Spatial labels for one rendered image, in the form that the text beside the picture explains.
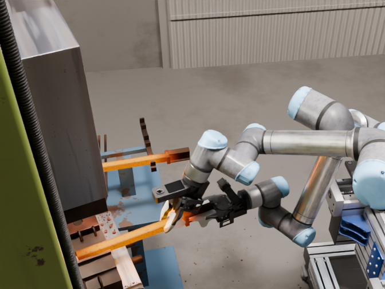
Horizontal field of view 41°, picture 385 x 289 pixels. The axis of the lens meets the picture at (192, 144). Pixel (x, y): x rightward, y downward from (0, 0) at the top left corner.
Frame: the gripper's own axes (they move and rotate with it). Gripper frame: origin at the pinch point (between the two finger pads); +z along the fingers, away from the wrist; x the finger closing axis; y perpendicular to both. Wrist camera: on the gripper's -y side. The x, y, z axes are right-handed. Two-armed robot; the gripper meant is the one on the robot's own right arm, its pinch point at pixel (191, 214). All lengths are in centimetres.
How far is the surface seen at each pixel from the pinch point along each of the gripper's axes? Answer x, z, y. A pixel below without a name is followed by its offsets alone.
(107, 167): 41.3, 16.2, 6.4
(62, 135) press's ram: -17, 34, -58
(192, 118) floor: 172, -73, 102
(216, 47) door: 232, -122, 86
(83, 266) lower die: -3.7, 36.7, 1.2
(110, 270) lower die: -8.0, 29.8, 2.2
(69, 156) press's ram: -17, 34, -51
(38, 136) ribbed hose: -36, 39, -72
